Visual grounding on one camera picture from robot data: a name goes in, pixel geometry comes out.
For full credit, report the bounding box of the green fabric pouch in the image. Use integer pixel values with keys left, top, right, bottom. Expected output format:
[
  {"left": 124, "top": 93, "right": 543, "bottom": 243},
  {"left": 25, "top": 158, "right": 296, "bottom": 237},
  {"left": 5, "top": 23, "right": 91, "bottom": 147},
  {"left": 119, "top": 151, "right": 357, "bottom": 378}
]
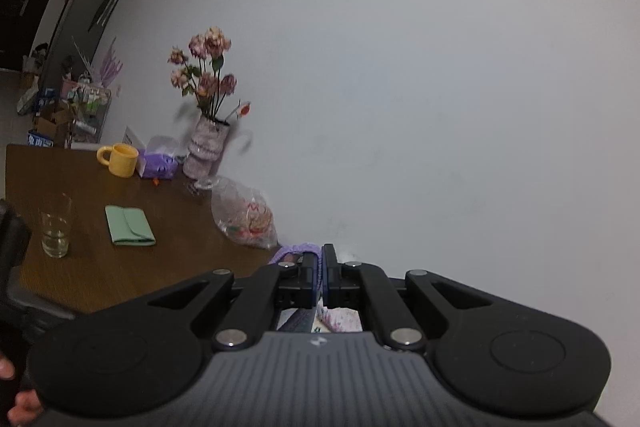
[{"left": 105, "top": 205, "right": 156, "bottom": 246}]

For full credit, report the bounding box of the pink blue purple mesh garment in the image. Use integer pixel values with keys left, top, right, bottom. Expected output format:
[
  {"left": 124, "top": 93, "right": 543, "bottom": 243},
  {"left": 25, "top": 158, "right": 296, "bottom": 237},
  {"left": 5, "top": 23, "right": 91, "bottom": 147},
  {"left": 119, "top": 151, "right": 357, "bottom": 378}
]
[{"left": 269, "top": 243, "right": 322, "bottom": 267}]

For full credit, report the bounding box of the clear drinking glass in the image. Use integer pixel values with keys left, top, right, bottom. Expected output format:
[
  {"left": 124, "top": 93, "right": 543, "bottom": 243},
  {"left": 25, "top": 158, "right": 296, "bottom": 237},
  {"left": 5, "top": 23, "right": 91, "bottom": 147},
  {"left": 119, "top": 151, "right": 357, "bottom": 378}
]
[{"left": 39, "top": 193, "right": 73, "bottom": 259}]

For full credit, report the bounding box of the white pink-flower folded cloth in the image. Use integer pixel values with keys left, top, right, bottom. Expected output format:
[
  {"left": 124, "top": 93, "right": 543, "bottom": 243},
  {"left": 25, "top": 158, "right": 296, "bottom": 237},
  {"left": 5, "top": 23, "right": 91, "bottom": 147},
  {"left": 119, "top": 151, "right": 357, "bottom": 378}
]
[{"left": 316, "top": 301, "right": 362, "bottom": 333}]

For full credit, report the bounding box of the purple tissue box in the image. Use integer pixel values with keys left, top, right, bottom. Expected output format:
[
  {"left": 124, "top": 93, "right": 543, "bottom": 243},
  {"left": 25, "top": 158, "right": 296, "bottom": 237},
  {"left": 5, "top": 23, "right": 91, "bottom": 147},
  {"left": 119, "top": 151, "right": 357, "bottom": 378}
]
[{"left": 136, "top": 135, "right": 179, "bottom": 181}]

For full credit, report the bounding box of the clear plastic snack bag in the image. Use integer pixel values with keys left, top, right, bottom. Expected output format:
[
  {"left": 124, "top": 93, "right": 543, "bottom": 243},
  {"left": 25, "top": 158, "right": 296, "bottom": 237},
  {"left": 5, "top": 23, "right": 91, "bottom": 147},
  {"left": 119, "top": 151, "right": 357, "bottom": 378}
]
[{"left": 210, "top": 176, "right": 278, "bottom": 249}]

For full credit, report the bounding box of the knitted pink vase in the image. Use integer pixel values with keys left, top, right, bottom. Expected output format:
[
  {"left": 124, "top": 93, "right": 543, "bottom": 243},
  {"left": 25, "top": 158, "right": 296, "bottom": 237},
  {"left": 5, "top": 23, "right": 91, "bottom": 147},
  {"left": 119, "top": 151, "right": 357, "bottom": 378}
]
[{"left": 182, "top": 116, "right": 231, "bottom": 180}]

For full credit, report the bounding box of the pink artificial flower bouquet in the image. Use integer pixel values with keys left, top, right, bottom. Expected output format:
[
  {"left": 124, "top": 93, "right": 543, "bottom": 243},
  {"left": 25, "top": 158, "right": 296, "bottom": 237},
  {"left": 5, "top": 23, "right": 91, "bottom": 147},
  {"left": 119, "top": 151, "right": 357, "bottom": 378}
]
[{"left": 167, "top": 26, "right": 250, "bottom": 124}]

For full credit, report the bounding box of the yellow mug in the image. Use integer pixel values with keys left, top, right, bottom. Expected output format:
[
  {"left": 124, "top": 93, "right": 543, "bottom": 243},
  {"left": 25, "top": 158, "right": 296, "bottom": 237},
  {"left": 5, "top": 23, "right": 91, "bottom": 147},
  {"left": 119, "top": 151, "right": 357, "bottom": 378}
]
[{"left": 96, "top": 143, "right": 139, "bottom": 179}]

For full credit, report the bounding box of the person's left hand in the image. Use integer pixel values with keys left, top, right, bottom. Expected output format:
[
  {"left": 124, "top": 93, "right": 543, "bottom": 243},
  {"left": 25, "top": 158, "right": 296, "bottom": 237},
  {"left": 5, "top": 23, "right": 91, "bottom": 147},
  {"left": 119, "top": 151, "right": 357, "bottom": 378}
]
[{"left": 0, "top": 355, "right": 44, "bottom": 426}]

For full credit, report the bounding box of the dark refrigerator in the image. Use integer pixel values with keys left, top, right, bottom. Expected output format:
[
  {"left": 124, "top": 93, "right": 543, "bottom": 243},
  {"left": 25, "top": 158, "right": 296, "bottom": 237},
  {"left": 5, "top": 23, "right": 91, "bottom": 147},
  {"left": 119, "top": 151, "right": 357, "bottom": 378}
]
[{"left": 40, "top": 0, "right": 119, "bottom": 94}]

